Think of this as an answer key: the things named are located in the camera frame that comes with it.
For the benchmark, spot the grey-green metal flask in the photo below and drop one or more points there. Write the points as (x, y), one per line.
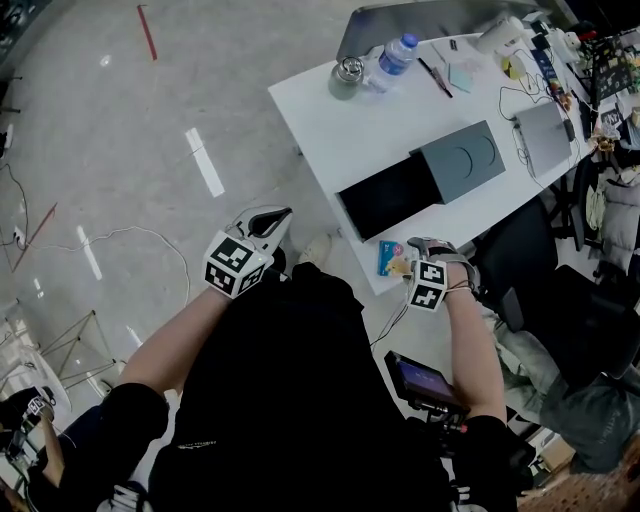
(346, 80)

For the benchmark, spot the person's black clothing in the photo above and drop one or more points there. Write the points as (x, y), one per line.
(280, 390)

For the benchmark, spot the silver laptop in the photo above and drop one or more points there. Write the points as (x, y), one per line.
(542, 137)

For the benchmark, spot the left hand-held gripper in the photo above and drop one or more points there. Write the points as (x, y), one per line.
(232, 265)

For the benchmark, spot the person's white shoe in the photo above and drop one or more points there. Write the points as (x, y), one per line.
(316, 248)

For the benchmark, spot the grey desk partition panel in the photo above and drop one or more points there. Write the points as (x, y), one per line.
(400, 20)

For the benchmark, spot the clear plastic water bottle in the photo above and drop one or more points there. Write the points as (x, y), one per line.
(395, 60)

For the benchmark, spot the black field monitor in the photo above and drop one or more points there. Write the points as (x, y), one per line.
(425, 382)

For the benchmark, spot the teal notepad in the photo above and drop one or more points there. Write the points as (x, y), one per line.
(461, 77)

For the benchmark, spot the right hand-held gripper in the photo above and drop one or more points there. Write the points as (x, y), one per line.
(430, 285)

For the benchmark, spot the person's left forearm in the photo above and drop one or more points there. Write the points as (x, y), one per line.
(170, 345)

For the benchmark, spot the person's right forearm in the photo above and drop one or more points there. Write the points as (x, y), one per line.
(472, 360)

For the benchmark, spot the black computer monitor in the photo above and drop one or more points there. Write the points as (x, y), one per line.
(612, 67)

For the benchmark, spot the folding stand with white disc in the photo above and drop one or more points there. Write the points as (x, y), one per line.
(75, 345)

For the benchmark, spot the white tumbler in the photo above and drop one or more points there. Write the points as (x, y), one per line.
(497, 34)

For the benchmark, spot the white power strip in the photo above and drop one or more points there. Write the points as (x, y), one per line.
(20, 237)

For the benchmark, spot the large black office chair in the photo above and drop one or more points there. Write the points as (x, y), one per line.
(590, 325)

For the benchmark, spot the black pen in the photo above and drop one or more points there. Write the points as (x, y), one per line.
(435, 77)

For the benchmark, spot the black box tray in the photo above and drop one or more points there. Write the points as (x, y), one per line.
(460, 160)

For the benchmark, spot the dark red floor tape strip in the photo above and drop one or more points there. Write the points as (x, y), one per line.
(35, 237)

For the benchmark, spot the chair with grey jacket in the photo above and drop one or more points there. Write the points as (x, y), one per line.
(620, 220)

